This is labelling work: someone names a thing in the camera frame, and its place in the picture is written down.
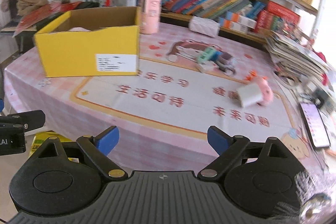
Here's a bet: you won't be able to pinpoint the yellow plant bag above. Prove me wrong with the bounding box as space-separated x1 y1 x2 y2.
28 131 79 162

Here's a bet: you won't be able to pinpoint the white charger block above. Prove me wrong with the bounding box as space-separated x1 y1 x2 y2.
236 83 263 107

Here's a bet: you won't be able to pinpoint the pink pig toy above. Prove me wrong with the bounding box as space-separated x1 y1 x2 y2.
245 71 274 106

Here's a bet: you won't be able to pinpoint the pink checkered tablecloth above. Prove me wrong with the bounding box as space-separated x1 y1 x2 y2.
4 24 335 172

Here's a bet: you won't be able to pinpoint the white small device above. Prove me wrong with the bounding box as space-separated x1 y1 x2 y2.
195 61 218 73

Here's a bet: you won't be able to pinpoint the black keyboard piano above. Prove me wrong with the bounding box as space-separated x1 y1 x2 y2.
17 2 99 36

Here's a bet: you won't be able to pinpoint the smartphone with lit screen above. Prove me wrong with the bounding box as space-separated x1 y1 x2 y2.
299 102 330 150

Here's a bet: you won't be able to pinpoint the yellow cardboard box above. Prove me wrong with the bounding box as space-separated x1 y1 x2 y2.
34 6 141 77

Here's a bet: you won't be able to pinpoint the red paper sheets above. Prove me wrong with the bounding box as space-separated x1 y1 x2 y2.
13 1 82 37

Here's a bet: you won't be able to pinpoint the pink plush in box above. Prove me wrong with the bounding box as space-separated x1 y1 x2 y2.
68 27 90 32

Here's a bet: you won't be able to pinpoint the stack of magazines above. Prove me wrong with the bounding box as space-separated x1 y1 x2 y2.
265 32 331 86

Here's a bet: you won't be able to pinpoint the brown cloth bundle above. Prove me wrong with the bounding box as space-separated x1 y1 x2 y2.
17 0 49 16

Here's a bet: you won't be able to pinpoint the orange white small box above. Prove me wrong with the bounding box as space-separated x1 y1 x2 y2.
219 12 257 34

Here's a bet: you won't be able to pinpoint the white quilted pouch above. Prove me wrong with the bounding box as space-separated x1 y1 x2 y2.
189 16 220 38

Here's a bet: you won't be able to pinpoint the pink cylindrical box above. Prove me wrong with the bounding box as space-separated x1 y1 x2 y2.
138 0 162 35

